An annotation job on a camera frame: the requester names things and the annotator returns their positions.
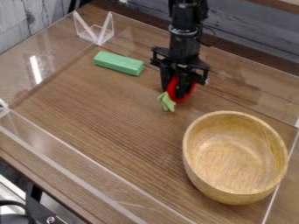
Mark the green rectangular foam block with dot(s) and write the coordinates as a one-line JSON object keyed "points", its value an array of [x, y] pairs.
{"points": [[119, 63]]}

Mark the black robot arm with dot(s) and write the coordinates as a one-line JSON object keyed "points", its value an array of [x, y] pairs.
{"points": [[189, 13]]}

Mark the clear acrylic corner bracket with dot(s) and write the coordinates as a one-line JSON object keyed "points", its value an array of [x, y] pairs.
{"points": [[95, 34]]}

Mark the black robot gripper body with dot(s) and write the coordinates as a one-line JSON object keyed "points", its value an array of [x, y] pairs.
{"points": [[194, 66]]}

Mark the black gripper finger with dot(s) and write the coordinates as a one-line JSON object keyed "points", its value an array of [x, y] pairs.
{"points": [[166, 73], [184, 86]]}

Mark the wooden bowl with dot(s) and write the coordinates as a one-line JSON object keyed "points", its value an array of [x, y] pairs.
{"points": [[234, 156]]}

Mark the red plush strawberry toy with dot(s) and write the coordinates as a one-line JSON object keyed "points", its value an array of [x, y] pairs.
{"points": [[169, 99]]}

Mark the clear acrylic tray wall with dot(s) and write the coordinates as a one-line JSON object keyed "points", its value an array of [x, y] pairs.
{"points": [[86, 133]]}

